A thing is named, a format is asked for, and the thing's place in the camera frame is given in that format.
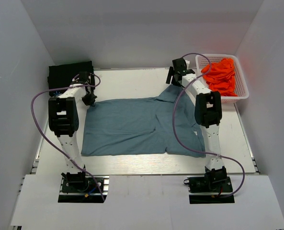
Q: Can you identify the teal blue t-shirt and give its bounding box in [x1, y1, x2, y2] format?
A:
[81, 85, 205, 157]

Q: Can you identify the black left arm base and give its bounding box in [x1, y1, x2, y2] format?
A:
[58, 172, 109, 204]

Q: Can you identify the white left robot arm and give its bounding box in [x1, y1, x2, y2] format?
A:
[48, 71, 97, 176]

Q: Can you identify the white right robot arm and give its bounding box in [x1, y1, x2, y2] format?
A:
[166, 57, 227, 191]

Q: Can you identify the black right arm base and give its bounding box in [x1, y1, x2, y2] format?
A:
[183, 172, 235, 205]

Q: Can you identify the folded black t-shirt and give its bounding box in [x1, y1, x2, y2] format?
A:
[47, 61, 94, 89]

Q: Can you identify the crumpled orange t-shirt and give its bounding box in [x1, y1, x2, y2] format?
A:
[201, 58, 237, 97]

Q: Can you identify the white plastic mesh basket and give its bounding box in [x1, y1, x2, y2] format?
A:
[195, 54, 249, 103]

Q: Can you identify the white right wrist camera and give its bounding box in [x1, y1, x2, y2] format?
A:
[184, 59, 190, 69]

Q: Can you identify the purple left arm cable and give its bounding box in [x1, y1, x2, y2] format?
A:
[31, 73, 106, 202]

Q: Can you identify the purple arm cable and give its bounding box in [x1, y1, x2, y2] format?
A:
[172, 53, 246, 198]
[31, 73, 106, 202]

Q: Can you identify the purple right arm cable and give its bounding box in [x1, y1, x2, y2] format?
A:
[172, 53, 246, 198]

